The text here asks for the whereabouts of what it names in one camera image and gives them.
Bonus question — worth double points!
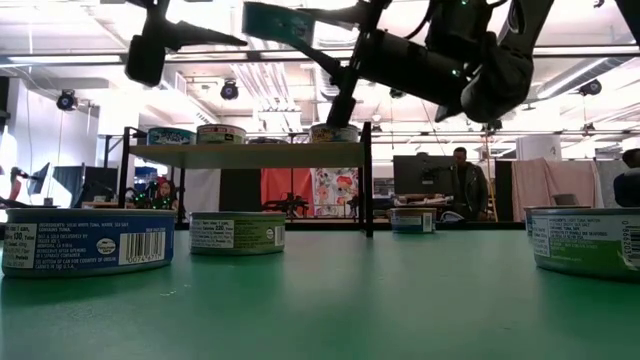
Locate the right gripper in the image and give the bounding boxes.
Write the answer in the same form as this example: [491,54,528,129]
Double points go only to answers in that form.
[294,0,471,127]

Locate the silver can teal yellow label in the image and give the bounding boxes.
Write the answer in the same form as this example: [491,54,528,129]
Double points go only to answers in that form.
[309,123,360,144]

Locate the silver-lid seafood can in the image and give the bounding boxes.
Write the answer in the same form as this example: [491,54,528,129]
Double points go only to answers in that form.
[196,123,248,146]

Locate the silver can green label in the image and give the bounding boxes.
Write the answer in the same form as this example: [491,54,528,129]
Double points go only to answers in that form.
[188,210,287,257]

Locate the blue label tuna can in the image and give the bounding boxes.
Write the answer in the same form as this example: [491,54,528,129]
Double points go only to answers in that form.
[1,207,176,279]

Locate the large green can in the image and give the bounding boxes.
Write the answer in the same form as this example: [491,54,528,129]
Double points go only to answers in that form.
[528,207,640,284]

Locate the wooden shelf black legs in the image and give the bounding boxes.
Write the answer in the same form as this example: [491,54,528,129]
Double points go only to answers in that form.
[102,121,374,239]

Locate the white ceiling air vent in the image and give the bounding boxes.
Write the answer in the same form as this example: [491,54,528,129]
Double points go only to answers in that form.
[314,67,346,101]

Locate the white cloth panel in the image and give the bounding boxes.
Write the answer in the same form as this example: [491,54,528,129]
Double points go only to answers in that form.
[178,168,222,214]

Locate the colourful cartoon poster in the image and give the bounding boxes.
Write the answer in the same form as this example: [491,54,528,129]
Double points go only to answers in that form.
[312,167,360,217]

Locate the red cloth panel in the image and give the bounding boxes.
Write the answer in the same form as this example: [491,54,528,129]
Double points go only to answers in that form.
[259,167,316,214]

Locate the black cloth panel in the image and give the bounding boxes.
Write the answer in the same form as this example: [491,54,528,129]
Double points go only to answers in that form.
[219,168,262,214]

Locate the black monitor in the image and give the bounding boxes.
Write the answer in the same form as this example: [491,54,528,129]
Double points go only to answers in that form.
[392,154,454,197]

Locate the person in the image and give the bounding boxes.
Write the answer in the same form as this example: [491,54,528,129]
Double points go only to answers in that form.
[612,148,640,209]
[149,178,179,211]
[449,146,490,222]

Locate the dark blue partition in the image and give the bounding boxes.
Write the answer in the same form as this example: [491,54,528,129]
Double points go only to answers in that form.
[52,165,119,206]

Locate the small tilted monitor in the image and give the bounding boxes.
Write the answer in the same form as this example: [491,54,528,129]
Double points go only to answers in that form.
[27,162,52,196]

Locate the white round column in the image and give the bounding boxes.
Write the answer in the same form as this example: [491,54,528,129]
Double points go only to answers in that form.
[515,133,564,161]

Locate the pink curtain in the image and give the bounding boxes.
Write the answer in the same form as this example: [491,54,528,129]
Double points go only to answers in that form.
[510,157,599,209]

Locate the green table mat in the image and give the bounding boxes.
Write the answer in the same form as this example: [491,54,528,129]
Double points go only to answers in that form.
[0,219,640,360]

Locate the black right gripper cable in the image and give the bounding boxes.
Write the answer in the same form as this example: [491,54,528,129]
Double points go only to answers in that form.
[404,0,436,41]

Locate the black ceiling light rail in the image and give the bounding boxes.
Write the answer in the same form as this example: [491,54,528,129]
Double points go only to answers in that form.
[0,45,640,66]

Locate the grey ceiling air duct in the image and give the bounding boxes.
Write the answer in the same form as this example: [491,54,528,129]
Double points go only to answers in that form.
[537,56,621,100]

